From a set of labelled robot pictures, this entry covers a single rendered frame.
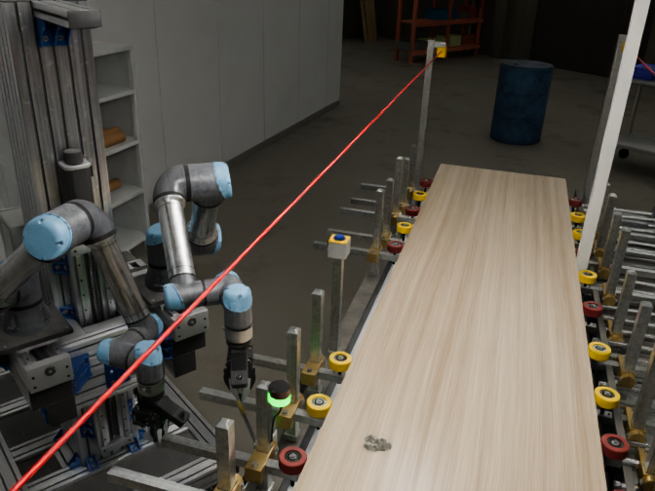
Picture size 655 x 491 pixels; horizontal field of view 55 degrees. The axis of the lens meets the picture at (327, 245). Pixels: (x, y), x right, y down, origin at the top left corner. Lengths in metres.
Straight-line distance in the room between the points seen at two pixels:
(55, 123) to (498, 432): 1.70
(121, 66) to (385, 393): 3.36
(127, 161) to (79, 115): 2.74
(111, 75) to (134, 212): 1.04
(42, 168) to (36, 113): 0.19
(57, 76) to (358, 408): 1.42
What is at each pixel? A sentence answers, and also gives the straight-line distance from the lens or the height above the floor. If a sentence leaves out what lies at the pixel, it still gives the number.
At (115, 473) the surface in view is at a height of 0.96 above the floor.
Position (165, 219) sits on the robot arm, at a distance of 1.90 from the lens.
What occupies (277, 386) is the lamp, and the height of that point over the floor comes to 1.11.
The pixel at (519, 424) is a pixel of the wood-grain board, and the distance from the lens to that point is 2.10.
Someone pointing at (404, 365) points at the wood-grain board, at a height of 0.90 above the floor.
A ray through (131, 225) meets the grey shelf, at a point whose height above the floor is 0.17.
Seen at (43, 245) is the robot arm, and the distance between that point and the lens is 1.81.
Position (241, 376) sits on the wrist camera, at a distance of 1.75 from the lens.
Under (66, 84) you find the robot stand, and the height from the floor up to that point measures 1.78.
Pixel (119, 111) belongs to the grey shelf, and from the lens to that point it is 4.93.
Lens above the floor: 2.21
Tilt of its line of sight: 25 degrees down
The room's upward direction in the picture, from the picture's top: 2 degrees clockwise
